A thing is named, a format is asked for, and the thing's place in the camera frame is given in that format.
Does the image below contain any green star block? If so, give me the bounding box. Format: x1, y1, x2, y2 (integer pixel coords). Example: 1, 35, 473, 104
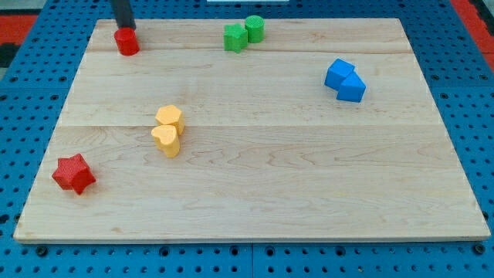
223, 23, 248, 53

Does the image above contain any red star block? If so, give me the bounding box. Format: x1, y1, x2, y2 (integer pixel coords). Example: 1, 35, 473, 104
52, 154, 96, 195

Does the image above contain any light wooden board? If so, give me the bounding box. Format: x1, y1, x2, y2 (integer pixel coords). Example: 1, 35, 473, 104
14, 19, 491, 244

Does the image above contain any yellow heart block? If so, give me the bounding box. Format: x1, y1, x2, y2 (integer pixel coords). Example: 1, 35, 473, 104
151, 125, 181, 158

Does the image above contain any yellow hexagon block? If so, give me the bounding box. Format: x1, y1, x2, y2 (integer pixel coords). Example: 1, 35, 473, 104
155, 105, 185, 135

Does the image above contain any blue cube block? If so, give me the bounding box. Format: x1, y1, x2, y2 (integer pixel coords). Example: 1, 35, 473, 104
324, 59, 355, 90

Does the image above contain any green cylinder block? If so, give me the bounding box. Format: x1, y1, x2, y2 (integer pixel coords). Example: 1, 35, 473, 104
245, 15, 265, 43

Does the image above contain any blue triangular block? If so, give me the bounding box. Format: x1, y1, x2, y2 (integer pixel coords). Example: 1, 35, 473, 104
336, 72, 367, 103

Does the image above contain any red cylinder block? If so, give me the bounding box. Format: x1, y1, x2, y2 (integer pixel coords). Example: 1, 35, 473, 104
113, 27, 140, 56

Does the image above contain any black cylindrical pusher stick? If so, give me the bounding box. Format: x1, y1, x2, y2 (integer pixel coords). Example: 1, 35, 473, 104
110, 0, 136, 30

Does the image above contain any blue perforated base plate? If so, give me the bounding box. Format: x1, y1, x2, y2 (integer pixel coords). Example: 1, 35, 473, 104
1, 1, 493, 277

